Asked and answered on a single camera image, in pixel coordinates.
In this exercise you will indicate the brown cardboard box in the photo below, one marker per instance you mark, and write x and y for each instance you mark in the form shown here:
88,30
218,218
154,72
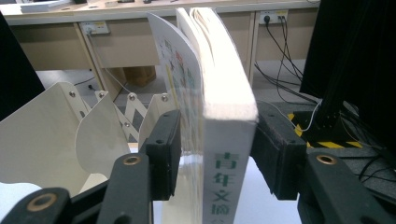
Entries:
140,76

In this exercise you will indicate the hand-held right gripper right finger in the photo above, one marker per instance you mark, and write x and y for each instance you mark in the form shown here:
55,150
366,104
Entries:
280,152

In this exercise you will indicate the black curtain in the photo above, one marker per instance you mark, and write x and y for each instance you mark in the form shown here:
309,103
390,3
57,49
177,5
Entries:
15,77
358,62

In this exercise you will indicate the white book with colourful cover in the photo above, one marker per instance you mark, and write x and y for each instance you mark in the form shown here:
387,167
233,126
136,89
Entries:
224,93

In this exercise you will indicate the wall socket with black plugs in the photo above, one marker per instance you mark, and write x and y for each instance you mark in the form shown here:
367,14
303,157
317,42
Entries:
274,16

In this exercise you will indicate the beige wooden desk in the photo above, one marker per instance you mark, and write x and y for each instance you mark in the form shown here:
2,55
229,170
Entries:
134,46

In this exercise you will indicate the wall socket with white plug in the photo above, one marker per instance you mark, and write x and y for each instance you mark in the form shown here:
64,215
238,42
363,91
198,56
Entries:
95,28

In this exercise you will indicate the white paper stack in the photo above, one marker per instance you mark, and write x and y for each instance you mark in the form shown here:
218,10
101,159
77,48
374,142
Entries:
43,5

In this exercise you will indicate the beige expandable book rack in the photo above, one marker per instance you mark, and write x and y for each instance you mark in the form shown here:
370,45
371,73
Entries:
46,137

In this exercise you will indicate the black stand base striped tape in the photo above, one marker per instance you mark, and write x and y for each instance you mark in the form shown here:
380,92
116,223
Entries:
323,127

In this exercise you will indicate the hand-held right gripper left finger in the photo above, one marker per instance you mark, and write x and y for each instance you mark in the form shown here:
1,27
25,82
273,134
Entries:
162,155

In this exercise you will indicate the white table sheet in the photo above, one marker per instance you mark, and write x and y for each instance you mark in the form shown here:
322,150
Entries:
267,202

